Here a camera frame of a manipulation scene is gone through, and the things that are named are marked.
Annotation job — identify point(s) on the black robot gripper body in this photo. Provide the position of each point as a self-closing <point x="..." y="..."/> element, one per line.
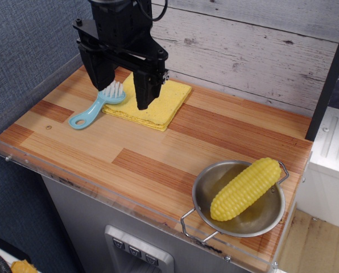
<point x="122" y="29"/>

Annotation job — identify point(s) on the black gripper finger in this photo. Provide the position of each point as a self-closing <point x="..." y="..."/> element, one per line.
<point x="99" y="68"/>
<point x="147" y="88"/>

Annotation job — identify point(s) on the light blue dish brush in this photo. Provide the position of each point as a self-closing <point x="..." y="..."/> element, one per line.
<point x="113" y="94"/>

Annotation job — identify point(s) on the yellow folded cloth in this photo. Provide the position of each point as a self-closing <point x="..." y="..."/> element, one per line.
<point x="160" y="111"/>

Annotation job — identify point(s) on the yellow plastic corn cob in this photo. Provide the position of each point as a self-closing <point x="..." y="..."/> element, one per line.
<point x="245" y="189"/>

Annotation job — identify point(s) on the grey cabinet with dispenser panel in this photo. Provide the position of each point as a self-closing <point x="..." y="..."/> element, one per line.
<point x="108" y="239"/>

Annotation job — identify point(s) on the white appliance with ridged top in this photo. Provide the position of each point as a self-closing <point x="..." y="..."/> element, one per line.
<point x="318" y="193"/>

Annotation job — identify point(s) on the yellow object bottom left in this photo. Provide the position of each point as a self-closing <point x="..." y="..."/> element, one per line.
<point x="22" y="266"/>

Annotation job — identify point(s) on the clear acrylic table guard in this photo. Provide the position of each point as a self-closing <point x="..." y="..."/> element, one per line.
<point x="150" y="173"/>

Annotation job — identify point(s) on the steel bowl with wire handles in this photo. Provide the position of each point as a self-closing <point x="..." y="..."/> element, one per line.
<point x="257" y="219"/>

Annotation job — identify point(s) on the black vertical post right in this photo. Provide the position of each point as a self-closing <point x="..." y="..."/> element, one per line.
<point x="324" y="98"/>

